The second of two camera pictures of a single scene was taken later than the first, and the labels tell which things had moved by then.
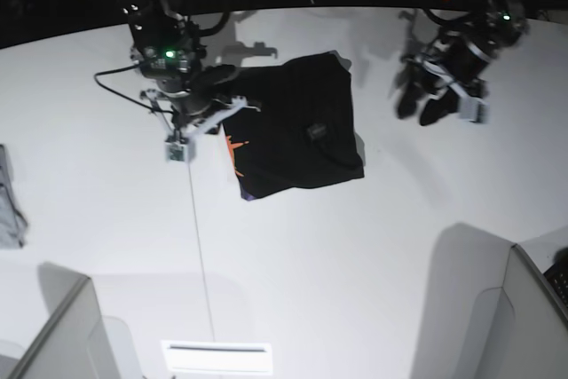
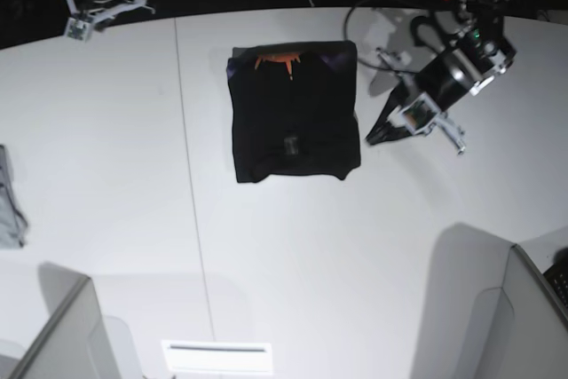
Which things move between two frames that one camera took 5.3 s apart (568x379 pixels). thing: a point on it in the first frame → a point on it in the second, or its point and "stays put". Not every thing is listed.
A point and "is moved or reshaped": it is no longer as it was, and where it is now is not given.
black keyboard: (557, 277) stays put
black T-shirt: (305, 132) is moved or reshaped
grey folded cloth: (12, 224) stays put
